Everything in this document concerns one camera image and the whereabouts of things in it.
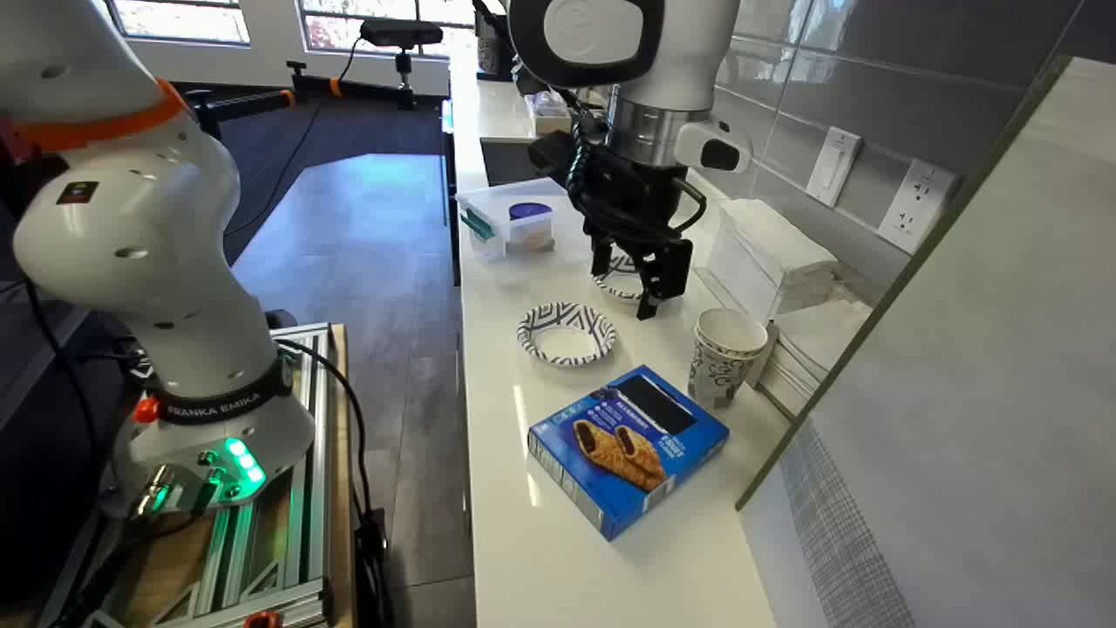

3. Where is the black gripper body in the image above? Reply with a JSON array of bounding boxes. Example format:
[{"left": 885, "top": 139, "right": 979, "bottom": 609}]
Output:
[{"left": 571, "top": 139, "right": 707, "bottom": 254}]

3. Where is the patterned paper cup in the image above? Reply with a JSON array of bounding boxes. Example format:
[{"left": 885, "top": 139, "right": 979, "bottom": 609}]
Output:
[
  {"left": 694, "top": 304, "right": 774, "bottom": 363},
  {"left": 683, "top": 335, "right": 765, "bottom": 416}
]

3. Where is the blue patterned paper plate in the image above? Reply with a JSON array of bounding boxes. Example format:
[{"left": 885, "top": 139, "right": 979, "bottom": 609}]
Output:
[{"left": 511, "top": 302, "right": 619, "bottom": 375}]

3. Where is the purple round lid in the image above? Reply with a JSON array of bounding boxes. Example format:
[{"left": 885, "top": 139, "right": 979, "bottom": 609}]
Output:
[{"left": 506, "top": 197, "right": 558, "bottom": 226}]

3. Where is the clear plastic storage container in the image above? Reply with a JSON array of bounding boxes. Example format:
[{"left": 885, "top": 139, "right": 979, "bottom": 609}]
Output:
[{"left": 457, "top": 175, "right": 575, "bottom": 267}]

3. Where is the white paper towel dispenser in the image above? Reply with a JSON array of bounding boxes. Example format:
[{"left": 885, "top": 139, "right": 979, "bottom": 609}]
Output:
[{"left": 704, "top": 197, "right": 845, "bottom": 326}]

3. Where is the clear pump sanitizer bottle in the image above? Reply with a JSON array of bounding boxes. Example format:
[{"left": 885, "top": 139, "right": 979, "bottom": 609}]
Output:
[{"left": 520, "top": 88, "right": 579, "bottom": 142}]

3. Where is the dark kitchen sink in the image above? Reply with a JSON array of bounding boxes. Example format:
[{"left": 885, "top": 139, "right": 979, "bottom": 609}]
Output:
[{"left": 478, "top": 134, "right": 571, "bottom": 194}]

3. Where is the blue snack box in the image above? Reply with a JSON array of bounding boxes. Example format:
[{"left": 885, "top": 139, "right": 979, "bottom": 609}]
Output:
[{"left": 522, "top": 363, "right": 733, "bottom": 546}]

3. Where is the bright window pane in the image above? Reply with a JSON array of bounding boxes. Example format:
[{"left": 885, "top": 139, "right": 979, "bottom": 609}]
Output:
[
  {"left": 108, "top": 0, "right": 253, "bottom": 50},
  {"left": 295, "top": 0, "right": 480, "bottom": 56}
]

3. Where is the brown wooden board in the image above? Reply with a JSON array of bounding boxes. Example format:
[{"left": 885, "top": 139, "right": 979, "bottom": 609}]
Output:
[{"left": 323, "top": 323, "right": 360, "bottom": 628}]

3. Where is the white wall outlet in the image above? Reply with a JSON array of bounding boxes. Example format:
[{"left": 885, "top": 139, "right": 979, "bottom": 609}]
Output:
[
  {"left": 876, "top": 153, "right": 964, "bottom": 260},
  {"left": 801, "top": 123, "right": 865, "bottom": 213}
]

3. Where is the black camera on tripod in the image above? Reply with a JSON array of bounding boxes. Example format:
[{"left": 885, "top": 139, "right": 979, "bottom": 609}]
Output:
[{"left": 356, "top": 14, "right": 451, "bottom": 113}]

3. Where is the black base power cable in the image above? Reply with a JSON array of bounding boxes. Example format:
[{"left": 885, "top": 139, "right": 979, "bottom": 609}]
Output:
[{"left": 277, "top": 332, "right": 400, "bottom": 628}]

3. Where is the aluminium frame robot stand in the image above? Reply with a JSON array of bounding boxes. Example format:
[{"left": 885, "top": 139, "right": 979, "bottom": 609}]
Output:
[{"left": 39, "top": 323, "right": 352, "bottom": 628}]

